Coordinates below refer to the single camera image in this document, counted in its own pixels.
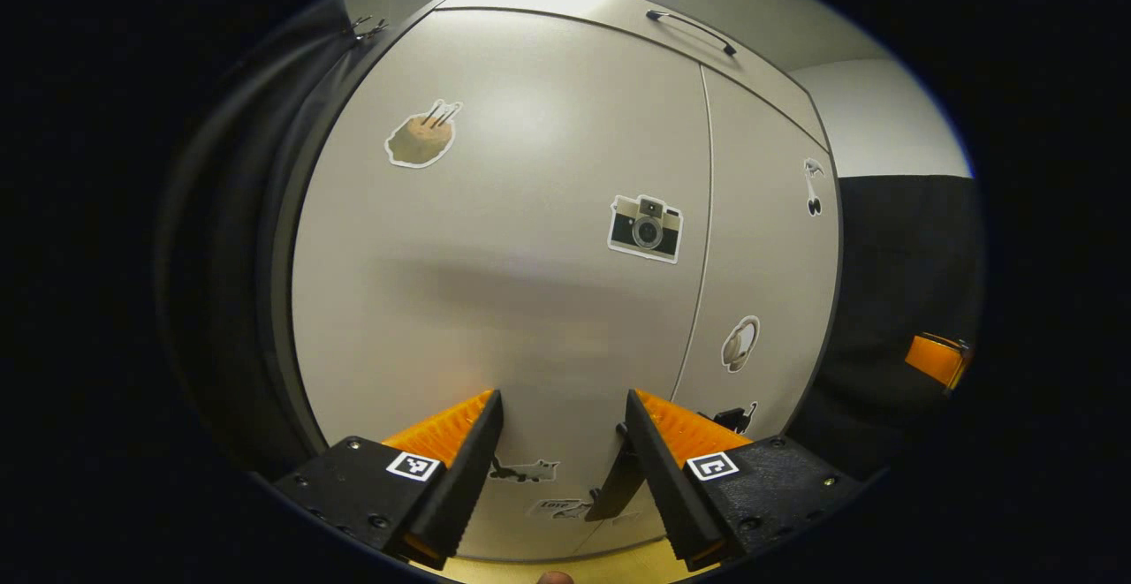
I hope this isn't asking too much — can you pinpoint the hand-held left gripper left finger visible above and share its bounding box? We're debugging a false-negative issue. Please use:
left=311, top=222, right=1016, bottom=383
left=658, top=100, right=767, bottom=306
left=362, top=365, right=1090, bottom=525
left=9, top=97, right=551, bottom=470
left=274, top=390, right=505, bottom=567

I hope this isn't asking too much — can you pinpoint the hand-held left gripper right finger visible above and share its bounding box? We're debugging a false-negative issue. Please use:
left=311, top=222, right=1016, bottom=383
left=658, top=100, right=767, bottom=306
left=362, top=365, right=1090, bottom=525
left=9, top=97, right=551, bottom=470
left=624, top=388, right=862, bottom=572

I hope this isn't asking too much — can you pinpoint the white cabinet door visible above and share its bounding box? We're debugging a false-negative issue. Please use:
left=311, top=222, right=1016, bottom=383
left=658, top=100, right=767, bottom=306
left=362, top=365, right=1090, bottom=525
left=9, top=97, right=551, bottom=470
left=667, top=65, right=842, bottom=444
left=290, top=8, right=713, bottom=563

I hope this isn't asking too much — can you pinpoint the grey shoe cabinet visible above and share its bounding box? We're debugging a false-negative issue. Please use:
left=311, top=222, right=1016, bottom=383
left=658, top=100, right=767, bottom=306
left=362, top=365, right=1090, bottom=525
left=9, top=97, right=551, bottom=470
left=269, top=0, right=845, bottom=567

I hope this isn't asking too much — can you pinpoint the white cabinet drawer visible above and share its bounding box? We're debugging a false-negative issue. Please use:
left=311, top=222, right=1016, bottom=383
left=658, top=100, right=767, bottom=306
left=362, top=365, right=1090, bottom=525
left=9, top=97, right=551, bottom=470
left=437, top=0, right=830, bottom=150

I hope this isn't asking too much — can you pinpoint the black backdrop cloth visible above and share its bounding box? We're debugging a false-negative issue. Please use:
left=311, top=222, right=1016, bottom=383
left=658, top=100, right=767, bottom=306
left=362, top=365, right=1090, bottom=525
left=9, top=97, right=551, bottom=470
left=786, top=175, right=986, bottom=479
left=155, top=0, right=443, bottom=479

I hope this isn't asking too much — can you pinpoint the black drawer handle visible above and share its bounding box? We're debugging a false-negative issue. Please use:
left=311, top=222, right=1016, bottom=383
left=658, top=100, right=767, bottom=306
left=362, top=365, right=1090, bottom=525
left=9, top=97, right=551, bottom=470
left=645, top=9, right=739, bottom=57

